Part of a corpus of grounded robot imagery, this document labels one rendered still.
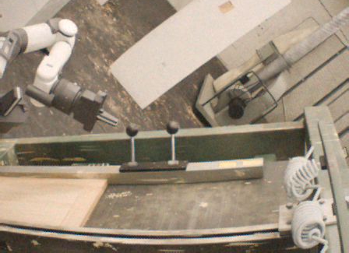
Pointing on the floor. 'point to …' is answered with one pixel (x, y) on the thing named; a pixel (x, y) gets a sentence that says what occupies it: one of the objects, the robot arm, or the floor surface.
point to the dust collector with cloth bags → (249, 84)
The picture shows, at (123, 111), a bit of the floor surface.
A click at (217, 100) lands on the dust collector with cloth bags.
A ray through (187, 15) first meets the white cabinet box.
